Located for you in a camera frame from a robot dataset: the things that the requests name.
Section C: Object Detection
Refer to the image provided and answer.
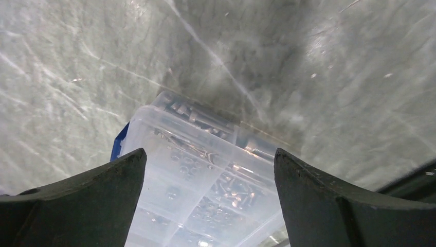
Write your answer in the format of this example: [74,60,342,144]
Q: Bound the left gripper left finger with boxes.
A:
[1,148,147,246]

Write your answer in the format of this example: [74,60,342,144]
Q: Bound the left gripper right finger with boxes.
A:
[274,148,435,246]

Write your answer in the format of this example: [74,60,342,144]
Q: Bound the clear plastic screw box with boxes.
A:
[111,91,288,246]

